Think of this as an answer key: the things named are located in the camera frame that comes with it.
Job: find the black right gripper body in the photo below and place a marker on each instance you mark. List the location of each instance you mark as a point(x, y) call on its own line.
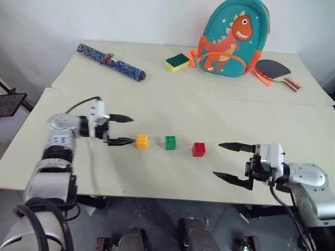
point(257, 170)

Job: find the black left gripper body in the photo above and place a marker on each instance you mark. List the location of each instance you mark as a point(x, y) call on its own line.
point(102, 130)

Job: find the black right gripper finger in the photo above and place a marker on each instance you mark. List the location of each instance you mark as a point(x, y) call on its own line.
point(233, 180)
point(236, 147)

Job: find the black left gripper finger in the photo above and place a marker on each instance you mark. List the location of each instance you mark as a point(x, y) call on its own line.
point(119, 142)
point(121, 118)

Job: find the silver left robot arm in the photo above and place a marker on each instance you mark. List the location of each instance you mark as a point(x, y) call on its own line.
point(52, 167)

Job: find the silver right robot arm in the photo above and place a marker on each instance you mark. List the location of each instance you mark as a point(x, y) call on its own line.
point(307, 188)

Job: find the yellow toy brick cube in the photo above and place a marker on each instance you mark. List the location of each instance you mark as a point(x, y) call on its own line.
point(142, 141)

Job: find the red toy brick cube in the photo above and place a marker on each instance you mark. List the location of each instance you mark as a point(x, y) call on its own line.
point(198, 149)

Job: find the green toy brick cube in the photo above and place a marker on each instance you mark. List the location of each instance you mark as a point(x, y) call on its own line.
point(170, 142)

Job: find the blue patterned rolled scroll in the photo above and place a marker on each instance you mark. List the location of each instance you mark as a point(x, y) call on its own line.
point(111, 62)

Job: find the yellow green sponge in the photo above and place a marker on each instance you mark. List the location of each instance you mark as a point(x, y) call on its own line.
point(177, 62)

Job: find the black table tennis paddle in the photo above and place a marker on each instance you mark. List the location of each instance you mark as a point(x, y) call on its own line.
point(277, 72)

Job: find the dark framed stand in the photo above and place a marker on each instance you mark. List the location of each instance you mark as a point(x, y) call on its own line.
point(11, 103)

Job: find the teal dinosaur backpack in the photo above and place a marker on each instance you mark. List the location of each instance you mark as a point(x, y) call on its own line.
point(230, 39)

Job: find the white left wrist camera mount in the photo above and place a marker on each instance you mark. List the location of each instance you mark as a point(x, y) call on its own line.
point(98, 112)

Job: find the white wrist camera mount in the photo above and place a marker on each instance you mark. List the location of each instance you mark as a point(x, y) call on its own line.
point(272, 156)
point(98, 112)

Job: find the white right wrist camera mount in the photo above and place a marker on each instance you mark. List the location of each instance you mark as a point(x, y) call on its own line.
point(272, 156)

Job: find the black table frame bracket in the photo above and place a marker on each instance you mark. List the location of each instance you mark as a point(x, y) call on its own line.
point(91, 202)

